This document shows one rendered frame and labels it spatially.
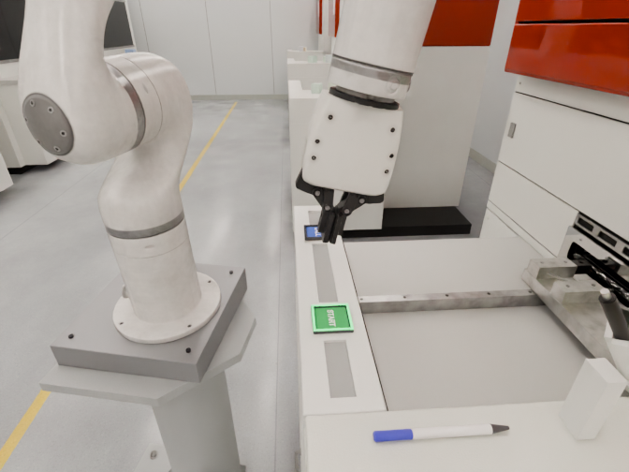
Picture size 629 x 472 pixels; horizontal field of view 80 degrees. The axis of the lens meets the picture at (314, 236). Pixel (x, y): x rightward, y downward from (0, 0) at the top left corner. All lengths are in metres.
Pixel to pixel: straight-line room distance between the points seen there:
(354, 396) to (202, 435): 0.51
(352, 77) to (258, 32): 8.02
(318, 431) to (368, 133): 0.31
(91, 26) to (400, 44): 0.33
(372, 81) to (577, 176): 0.71
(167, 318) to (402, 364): 0.41
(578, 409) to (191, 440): 0.71
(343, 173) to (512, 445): 0.32
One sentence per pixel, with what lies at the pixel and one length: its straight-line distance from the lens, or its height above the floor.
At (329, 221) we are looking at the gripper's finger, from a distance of 0.45.
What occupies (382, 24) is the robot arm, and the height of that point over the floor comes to 1.33.
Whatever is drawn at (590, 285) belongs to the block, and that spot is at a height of 0.91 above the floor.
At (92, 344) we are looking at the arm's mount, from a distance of 0.75.
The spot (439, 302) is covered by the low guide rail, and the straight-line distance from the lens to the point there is 0.81.
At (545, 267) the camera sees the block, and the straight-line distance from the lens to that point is 0.89.
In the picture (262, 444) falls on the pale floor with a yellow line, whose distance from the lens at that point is 1.58.
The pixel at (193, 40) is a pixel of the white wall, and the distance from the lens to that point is 8.57.
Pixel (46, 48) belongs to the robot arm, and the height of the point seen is 1.31.
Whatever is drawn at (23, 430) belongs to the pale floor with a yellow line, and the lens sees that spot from 1.94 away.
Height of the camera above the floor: 1.33
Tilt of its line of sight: 29 degrees down
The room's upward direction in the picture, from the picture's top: straight up
